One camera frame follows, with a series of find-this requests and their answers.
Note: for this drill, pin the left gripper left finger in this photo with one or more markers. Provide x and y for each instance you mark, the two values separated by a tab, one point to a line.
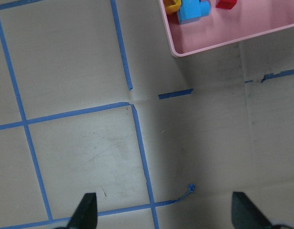
85	215

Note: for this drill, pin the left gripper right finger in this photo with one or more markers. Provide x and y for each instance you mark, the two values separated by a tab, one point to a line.
245	215

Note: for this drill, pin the red toy block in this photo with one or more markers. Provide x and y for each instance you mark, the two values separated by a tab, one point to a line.
225	4

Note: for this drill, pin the blue toy block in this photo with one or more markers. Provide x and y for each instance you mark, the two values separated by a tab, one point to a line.
193	10

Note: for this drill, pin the yellow toy block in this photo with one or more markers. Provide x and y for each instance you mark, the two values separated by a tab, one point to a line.
171	6

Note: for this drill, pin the pink plastic box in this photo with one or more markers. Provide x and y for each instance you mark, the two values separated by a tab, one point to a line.
247	19

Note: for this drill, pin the brown paper table mat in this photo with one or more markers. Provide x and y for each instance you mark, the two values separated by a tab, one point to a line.
91	100

